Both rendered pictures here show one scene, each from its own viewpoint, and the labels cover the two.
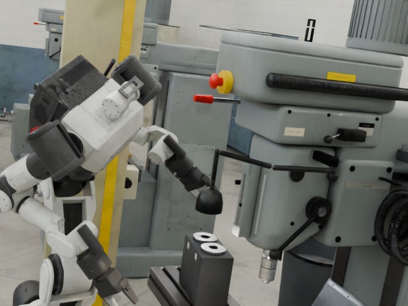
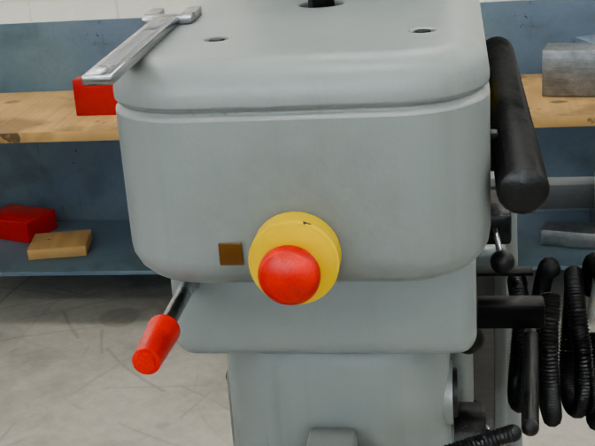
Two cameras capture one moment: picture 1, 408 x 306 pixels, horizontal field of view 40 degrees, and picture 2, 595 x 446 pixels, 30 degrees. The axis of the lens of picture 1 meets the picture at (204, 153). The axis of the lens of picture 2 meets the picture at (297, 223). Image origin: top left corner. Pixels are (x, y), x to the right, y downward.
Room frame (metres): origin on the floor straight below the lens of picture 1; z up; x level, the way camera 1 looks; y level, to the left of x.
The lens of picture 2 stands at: (1.07, 0.53, 2.03)
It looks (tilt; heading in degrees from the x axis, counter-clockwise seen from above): 20 degrees down; 304
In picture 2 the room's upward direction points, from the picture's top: 4 degrees counter-clockwise
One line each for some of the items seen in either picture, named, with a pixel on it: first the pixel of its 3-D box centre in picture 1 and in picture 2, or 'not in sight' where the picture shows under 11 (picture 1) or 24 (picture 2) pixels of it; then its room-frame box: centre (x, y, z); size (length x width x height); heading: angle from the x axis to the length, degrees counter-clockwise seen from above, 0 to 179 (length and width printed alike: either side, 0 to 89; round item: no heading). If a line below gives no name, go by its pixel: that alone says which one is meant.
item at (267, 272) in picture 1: (268, 268); not in sight; (1.55, -0.23, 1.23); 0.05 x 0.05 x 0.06
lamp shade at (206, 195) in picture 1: (210, 199); not in sight; (1.44, -0.03, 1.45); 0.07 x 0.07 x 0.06
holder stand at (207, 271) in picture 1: (205, 267); not in sight; (1.93, -0.06, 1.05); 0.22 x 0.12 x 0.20; 19
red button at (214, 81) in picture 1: (216, 81); (289, 272); (1.44, -0.01, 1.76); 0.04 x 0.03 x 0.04; 25
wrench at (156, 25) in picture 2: (240, 31); (142, 40); (1.59, -0.05, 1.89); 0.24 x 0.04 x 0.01; 117
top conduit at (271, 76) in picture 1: (345, 88); (502, 106); (1.44, -0.33, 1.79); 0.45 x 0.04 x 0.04; 115
